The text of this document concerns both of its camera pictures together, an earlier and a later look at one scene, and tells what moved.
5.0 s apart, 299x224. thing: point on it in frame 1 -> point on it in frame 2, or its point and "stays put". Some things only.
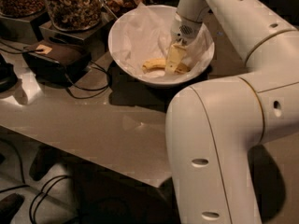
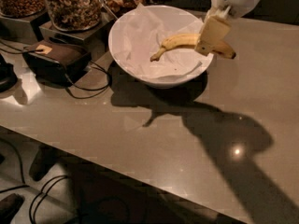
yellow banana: (161, 63) -> (190, 40)
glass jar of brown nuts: (21, 1) stays put
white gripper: (181, 30) -> (235, 1)
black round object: (8, 79) stays put
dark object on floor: (8, 206) stays put
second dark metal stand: (94, 39) stays put
